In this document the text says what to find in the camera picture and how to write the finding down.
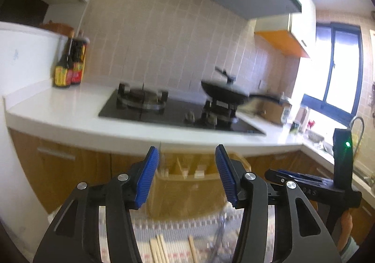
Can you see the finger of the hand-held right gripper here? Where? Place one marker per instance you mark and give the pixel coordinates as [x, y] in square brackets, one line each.
[296, 174]
[274, 176]

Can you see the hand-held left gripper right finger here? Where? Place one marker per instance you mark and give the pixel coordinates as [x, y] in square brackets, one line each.
[224, 175]

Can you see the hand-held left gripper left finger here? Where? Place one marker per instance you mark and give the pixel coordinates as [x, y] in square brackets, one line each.
[146, 178]

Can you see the tan plastic utensil basket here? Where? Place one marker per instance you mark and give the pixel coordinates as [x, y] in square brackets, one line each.
[187, 189]

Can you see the wooden chopstick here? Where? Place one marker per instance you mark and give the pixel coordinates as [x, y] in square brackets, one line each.
[154, 251]
[194, 251]
[164, 249]

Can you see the person's right hand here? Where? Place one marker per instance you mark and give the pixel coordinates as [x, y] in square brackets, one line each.
[346, 226]

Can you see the metal faucet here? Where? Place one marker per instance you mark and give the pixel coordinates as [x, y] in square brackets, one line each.
[358, 125]

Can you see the patterned mug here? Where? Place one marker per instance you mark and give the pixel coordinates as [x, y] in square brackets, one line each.
[295, 128]

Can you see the striped woven table mat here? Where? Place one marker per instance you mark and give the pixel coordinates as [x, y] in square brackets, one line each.
[181, 228]

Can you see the beige rice cooker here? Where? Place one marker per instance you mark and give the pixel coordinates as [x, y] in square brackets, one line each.
[275, 112]

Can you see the burner grate under wok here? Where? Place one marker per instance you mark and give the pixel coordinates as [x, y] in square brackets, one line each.
[219, 110]

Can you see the black glass gas cooktop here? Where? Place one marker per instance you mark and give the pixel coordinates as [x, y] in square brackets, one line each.
[175, 113]

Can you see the empty burner grate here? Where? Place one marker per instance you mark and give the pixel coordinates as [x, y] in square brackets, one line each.
[142, 99]

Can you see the black wok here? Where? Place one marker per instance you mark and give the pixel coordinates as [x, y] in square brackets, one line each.
[225, 94]

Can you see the dark framed window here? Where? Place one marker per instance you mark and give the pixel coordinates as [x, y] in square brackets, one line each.
[334, 69]

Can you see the wide dark sauce bottle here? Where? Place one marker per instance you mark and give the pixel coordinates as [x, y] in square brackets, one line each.
[78, 69]

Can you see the tall dark sauce bottle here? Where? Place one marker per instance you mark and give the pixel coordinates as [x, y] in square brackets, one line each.
[63, 72]

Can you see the white refrigerator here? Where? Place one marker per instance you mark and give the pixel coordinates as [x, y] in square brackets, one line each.
[23, 58]

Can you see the white and orange wall cabinet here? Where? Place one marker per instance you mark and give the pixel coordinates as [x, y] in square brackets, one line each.
[296, 26]

